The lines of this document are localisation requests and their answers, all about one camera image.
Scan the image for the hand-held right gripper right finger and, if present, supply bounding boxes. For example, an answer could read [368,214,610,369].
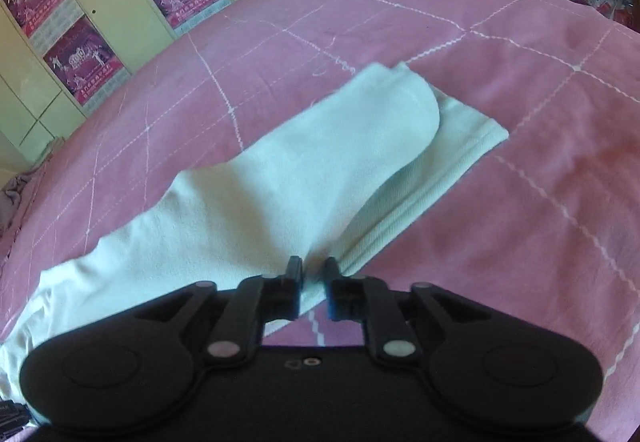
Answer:
[325,258,496,365]

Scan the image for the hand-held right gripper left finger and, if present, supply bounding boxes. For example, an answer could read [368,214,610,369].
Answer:
[135,256,306,368]

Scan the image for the white pants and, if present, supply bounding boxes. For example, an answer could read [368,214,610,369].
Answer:
[0,62,510,418]

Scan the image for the pink checked bedspread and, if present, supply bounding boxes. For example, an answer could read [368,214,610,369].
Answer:
[0,0,640,442]

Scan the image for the grey crumpled cloth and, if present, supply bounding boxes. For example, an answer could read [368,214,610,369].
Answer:
[0,171,37,229]

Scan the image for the left red calendar poster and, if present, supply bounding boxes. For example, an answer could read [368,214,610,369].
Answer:
[42,16,127,106]

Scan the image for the pile of colourful packages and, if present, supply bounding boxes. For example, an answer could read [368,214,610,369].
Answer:
[580,0,640,31]

